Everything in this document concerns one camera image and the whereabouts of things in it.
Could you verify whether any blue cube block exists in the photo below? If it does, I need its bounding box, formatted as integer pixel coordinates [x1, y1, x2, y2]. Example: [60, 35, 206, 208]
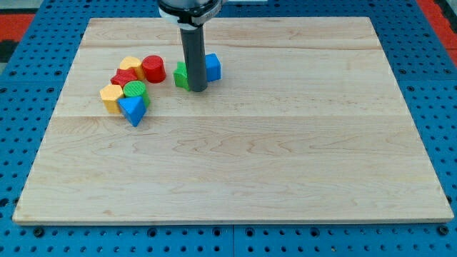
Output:
[205, 53, 221, 82]

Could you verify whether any yellow hexagon block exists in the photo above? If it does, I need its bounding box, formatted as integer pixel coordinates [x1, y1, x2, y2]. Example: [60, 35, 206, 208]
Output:
[99, 84, 125, 114]

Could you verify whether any green star block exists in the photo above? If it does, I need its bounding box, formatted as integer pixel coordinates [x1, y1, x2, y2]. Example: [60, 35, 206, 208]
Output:
[174, 61, 191, 91]

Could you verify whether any light wooden board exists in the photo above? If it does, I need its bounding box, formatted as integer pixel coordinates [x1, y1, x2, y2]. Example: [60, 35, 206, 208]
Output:
[13, 17, 453, 226]

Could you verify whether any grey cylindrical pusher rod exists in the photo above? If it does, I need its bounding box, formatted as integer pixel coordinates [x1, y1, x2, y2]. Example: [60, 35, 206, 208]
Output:
[180, 26, 207, 92]

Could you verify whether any blue triangle block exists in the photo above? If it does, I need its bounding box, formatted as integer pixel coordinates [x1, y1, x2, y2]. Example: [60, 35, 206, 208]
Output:
[118, 96, 146, 127]

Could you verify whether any red cylinder block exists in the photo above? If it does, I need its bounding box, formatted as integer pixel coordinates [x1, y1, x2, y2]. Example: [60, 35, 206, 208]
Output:
[142, 55, 166, 84]

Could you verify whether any green cylinder block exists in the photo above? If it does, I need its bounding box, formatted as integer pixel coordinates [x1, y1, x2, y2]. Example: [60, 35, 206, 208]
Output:
[123, 81, 151, 108]

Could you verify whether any yellow rounded block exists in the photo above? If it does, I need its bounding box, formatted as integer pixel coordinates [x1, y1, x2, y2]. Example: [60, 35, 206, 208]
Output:
[119, 56, 145, 81]

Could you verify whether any red star block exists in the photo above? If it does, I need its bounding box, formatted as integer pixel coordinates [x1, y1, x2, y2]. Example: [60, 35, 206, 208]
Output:
[110, 68, 138, 88]

